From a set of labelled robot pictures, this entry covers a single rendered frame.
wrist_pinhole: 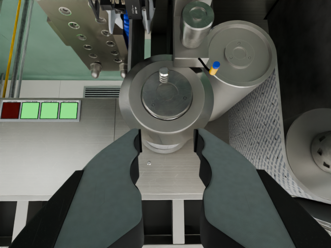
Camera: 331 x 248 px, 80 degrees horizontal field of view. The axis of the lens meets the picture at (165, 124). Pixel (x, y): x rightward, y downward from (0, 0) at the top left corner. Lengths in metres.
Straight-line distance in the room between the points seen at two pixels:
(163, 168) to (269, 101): 0.37
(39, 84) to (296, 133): 3.58
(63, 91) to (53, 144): 2.81
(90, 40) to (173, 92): 0.36
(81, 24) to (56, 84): 3.05
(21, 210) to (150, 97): 0.57
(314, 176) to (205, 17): 0.27
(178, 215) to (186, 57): 0.47
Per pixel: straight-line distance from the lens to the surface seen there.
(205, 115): 0.31
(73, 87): 3.45
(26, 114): 0.76
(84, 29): 0.57
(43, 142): 0.72
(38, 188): 0.72
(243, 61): 0.36
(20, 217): 0.76
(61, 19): 0.56
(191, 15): 0.27
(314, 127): 0.39
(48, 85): 3.64
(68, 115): 0.69
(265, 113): 0.40
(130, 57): 0.35
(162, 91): 0.29
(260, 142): 0.41
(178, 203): 0.64
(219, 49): 0.36
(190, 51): 0.30
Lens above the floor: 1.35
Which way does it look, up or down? 11 degrees down
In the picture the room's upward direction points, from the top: 180 degrees clockwise
